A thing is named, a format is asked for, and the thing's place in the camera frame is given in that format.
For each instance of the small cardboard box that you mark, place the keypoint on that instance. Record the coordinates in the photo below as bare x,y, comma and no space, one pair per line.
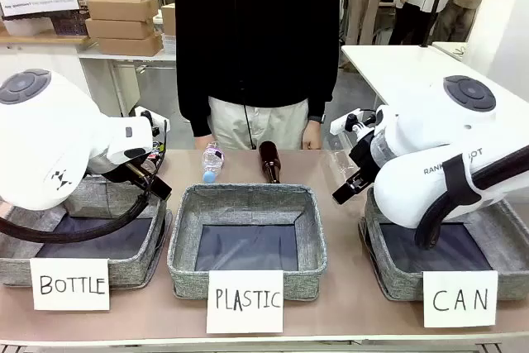
168,18

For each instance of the white box with printed lid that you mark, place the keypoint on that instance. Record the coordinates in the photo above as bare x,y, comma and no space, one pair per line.
37,1

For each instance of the white paper sign PLASTIC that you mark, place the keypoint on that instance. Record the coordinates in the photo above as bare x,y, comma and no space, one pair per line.
244,301

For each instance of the flat closed cardboard box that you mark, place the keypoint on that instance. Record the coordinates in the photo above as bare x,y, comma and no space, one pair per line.
120,28
130,45

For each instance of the white paper sign CAN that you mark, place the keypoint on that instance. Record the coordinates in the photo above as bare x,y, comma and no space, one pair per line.
459,299

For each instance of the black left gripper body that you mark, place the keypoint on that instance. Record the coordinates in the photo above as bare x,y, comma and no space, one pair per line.
142,169

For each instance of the black wrist watch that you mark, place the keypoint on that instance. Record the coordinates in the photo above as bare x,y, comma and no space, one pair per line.
319,118

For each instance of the bystander tan clothes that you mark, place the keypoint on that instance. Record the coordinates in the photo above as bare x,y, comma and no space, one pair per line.
463,1

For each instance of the person beige trousers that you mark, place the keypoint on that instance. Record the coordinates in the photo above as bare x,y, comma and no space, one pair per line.
264,125

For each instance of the black tripod pole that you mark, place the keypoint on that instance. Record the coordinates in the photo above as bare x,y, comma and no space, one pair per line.
436,1

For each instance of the open cardboard box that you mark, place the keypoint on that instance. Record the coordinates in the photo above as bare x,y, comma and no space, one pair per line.
122,1

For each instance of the person left forearm black sleeve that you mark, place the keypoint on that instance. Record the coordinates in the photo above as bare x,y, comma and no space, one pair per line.
324,88

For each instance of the person black sweater torso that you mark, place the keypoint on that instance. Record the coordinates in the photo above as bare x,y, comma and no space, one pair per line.
256,30

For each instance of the clear plastic wrapper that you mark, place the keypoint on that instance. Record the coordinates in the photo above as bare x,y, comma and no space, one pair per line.
345,165

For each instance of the person right hand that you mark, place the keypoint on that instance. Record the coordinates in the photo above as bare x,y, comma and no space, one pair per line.
203,142

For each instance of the grey fabric basket bottle sign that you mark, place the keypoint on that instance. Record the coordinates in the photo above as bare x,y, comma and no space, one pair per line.
124,270

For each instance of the person right forearm black sleeve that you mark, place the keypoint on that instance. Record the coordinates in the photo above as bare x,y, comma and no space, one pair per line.
194,101

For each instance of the wooden shelf board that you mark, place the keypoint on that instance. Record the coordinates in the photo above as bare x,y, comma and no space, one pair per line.
41,38

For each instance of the grey fabric basket can sign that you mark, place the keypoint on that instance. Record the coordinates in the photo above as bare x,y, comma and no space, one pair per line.
396,278

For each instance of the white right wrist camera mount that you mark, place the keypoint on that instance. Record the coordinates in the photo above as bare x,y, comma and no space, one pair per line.
341,125

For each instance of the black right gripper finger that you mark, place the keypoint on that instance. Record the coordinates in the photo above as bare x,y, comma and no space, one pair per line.
342,196
358,181

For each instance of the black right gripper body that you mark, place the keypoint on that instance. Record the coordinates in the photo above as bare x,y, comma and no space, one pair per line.
367,158

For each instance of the clear plastic water bottle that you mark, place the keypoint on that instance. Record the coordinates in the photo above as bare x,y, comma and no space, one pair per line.
213,160

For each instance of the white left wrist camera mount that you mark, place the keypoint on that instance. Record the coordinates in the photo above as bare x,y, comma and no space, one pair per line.
144,115

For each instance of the person left hand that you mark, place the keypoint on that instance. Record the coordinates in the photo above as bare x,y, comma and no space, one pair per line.
312,138

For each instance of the dark patterned crate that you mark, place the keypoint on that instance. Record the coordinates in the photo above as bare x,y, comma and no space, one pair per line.
72,22

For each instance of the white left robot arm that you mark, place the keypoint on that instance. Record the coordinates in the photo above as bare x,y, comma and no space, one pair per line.
41,142

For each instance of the grey fabric basket plastic sign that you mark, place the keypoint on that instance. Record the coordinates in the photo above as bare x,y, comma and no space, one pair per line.
186,245

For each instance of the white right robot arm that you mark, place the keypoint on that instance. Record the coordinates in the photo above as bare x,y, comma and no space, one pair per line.
413,187

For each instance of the brown glass bottle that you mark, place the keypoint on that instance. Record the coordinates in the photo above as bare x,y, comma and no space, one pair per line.
269,158

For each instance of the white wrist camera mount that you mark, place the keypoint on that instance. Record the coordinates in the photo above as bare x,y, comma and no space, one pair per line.
341,125
144,115

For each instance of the white paper sign BOTTLE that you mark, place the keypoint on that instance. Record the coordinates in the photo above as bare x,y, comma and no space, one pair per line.
70,284

